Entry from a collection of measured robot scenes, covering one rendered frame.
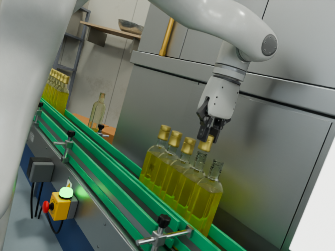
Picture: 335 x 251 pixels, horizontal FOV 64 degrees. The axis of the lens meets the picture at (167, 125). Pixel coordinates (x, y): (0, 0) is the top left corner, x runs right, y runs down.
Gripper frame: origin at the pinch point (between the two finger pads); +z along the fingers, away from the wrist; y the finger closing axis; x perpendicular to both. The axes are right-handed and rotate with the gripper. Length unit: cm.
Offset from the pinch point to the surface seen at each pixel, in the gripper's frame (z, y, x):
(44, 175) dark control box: 41, 19, -59
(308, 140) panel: -6.8, -12.1, 20.1
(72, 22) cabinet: -56, -97, -415
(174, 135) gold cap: 4.3, 1.7, -10.9
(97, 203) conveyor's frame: 31.7, 15.0, -20.6
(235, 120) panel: -5.0, -12.1, -1.6
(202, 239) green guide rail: 23.5, 4.1, 11.8
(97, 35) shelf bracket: -47, -124, -372
